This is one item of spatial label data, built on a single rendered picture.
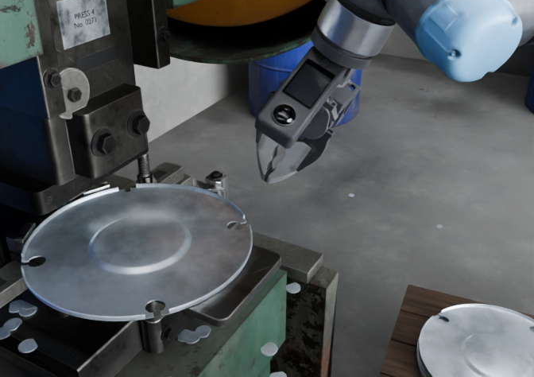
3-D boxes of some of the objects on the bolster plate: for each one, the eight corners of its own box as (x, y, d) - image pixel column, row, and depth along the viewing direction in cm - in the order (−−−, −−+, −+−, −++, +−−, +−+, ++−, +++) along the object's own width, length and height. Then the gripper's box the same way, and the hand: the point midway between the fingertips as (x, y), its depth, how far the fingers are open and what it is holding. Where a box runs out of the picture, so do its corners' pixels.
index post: (230, 223, 95) (229, 170, 90) (220, 232, 93) (218, 178, 88) (216, 218, 96) (214, 165, 91) (206, 227, 94) (202, 174, 89)
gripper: (394, 49, 68) (314, 179, 81) (328, 7, 69) (261, 141, 82) (369, 72, 61) (287, 209, 74) (297, 25, 62) (229, 168, 75)
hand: (267, 176), depth 75 cm, fingers closed
